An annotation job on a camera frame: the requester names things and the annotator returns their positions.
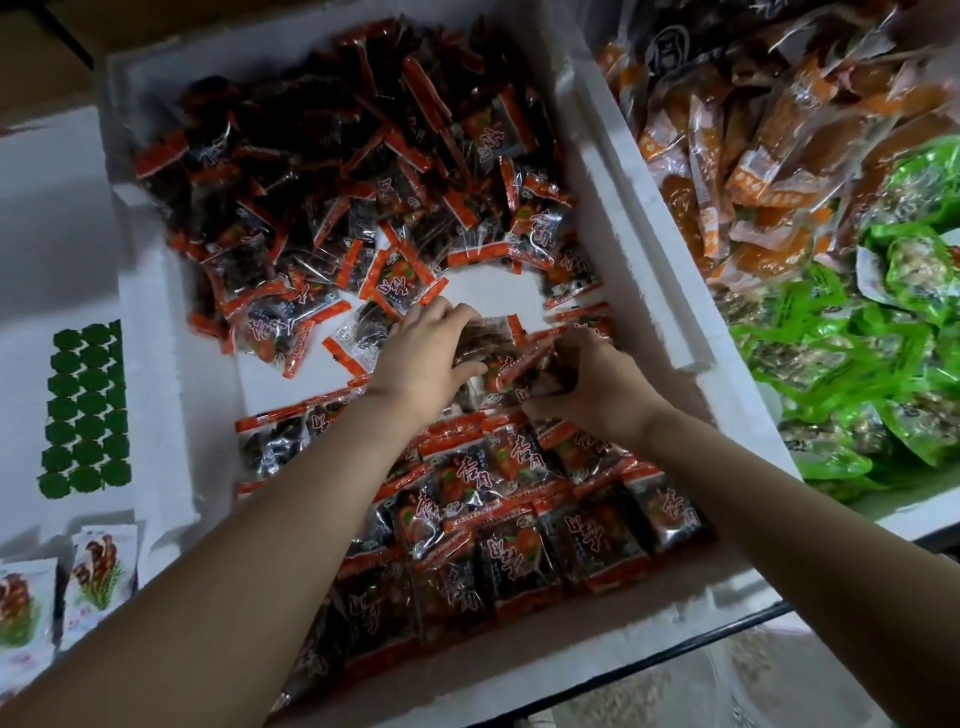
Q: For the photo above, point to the person's left hand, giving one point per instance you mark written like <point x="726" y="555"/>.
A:
<point x="420" y="357"/>

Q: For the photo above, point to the person's right hand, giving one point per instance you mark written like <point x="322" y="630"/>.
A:
<point x="603" y="387"/>

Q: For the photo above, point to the dark red snack packet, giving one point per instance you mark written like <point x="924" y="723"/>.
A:
<point x="503" y="360"/>

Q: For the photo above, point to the pile of dark red packets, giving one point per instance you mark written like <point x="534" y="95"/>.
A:
<point x="360" y="150"/>

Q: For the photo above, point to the pile of green packets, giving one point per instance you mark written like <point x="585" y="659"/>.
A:
<point x="863" y="360"/>

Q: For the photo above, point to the pile of brown packets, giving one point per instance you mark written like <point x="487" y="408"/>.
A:
<point x="765" y="135"/>

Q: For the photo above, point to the pile of white printed packets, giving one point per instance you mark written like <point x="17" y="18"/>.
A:
<point x="68" y="593"/>

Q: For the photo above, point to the person's right forearm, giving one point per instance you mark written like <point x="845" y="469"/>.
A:
<point x="810" y="555"/>

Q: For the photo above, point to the person's left forearm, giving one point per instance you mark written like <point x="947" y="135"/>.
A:
<point x="195" y="585"/>

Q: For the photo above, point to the clear round plastic tub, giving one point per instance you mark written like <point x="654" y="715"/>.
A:
<point x="660" y="702"/>

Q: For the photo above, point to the green leaf-pattern sheet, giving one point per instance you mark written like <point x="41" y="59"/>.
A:
<point x="87" y="408"/>

